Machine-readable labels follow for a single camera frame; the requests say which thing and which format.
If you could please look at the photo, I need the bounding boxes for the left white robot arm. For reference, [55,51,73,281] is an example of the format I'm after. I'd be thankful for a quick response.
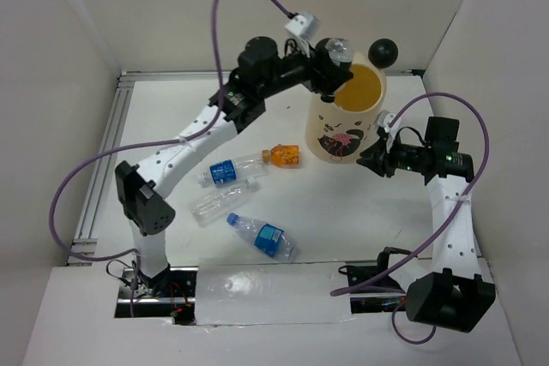
[115,36,353,297]

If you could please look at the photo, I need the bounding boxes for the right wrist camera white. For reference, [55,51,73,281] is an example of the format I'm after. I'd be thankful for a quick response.
[376,110,395,135]

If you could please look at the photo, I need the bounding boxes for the cream bin with black ears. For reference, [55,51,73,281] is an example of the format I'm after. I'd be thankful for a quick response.
[305,39,399,164]

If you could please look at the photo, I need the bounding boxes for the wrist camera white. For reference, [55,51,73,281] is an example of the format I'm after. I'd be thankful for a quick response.
[376,110,395,135]
[285,12,321,42]

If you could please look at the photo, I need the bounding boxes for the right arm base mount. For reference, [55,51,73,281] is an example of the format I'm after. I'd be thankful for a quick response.
[338,261,428,315]

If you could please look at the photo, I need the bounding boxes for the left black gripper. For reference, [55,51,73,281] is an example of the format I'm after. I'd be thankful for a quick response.
[257,35,352,99]

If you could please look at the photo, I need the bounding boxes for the aluminium frame rail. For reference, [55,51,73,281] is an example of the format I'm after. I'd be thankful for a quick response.
[70,68,425,262]

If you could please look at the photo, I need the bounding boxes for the clear bottle black cap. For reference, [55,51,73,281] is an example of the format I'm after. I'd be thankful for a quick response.
[325,38,354,66]

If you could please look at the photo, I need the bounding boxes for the clear bottle white cap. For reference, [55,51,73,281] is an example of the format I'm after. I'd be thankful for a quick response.
[190,177,258,226]

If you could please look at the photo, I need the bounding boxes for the clear bottle blue label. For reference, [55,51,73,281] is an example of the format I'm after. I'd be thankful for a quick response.
[196,153,267,188]

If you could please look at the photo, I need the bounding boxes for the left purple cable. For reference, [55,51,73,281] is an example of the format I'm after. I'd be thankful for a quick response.
[50,0,297,318]

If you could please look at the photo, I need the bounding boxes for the orange juice bottle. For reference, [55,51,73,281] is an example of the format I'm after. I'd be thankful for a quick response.
[262,144,300,168]

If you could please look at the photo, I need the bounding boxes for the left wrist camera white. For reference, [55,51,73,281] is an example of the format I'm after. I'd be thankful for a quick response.
[285,12,321,42]

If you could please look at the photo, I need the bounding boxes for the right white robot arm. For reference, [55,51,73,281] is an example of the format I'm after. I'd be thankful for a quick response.
[358,111,496,333]

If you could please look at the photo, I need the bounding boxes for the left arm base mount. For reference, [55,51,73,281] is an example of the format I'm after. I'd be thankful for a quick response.
[107,267,197,326]

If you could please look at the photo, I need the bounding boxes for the crushed bottle blue cap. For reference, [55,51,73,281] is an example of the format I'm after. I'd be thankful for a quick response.
[226,213,299,262]

